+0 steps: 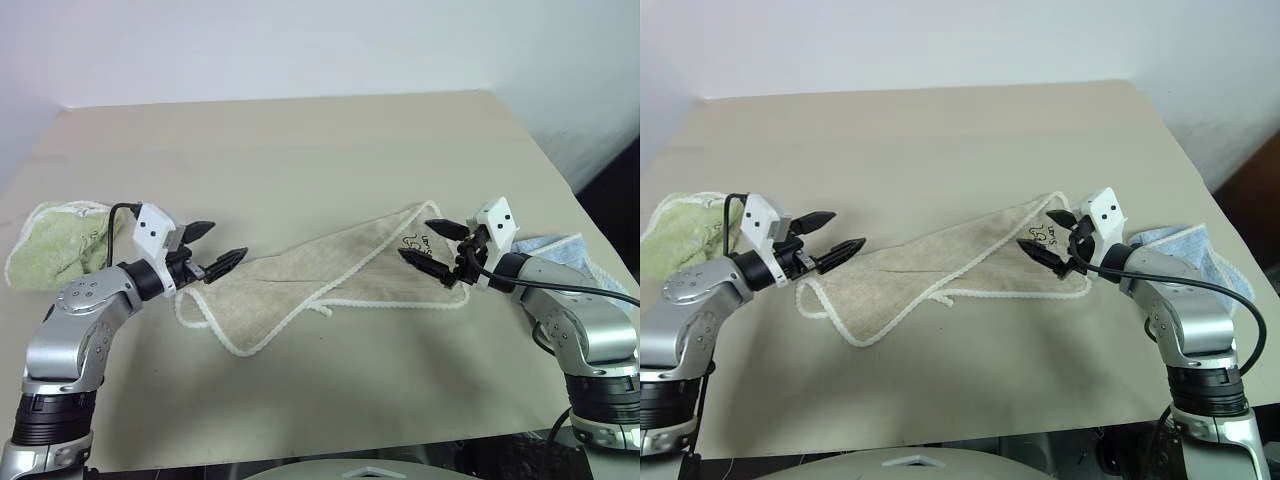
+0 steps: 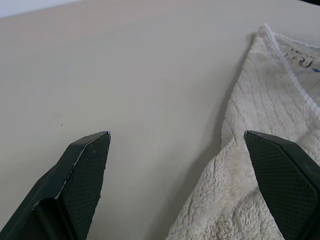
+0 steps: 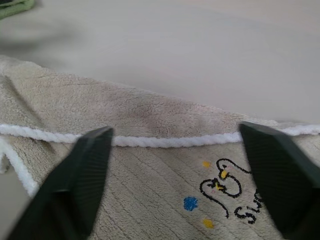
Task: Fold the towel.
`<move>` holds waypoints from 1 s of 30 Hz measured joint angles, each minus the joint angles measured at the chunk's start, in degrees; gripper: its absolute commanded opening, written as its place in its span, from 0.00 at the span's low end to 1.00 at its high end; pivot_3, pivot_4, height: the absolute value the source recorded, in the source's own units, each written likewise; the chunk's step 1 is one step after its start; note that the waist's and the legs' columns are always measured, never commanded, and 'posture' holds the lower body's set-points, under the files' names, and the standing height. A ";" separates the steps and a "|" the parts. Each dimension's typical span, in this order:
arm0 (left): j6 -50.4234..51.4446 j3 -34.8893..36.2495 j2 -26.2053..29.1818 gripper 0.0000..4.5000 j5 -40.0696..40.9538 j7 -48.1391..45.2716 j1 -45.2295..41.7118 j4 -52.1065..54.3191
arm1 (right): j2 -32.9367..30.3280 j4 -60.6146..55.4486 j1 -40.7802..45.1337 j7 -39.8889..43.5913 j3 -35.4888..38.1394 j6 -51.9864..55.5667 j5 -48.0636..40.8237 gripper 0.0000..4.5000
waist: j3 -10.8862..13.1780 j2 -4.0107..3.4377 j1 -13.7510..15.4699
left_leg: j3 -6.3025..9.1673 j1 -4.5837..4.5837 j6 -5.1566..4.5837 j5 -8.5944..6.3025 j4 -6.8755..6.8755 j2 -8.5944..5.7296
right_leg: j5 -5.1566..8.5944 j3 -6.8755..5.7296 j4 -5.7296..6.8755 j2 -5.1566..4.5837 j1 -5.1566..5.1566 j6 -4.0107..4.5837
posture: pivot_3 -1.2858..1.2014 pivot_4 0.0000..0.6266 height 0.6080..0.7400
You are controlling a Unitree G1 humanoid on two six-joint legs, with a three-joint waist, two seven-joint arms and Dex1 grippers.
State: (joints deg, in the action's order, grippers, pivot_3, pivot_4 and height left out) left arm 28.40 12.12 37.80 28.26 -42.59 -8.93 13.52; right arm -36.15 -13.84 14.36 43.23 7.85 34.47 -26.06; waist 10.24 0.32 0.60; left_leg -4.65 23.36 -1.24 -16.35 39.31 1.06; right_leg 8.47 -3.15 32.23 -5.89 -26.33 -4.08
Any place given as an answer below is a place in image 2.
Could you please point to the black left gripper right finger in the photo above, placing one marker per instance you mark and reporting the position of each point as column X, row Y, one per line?
column 285, row 180

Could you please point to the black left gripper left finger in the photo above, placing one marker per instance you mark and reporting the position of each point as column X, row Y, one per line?
column 75, row 180

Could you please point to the white fluffy towel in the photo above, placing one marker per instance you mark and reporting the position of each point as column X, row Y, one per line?
column 265, row 112

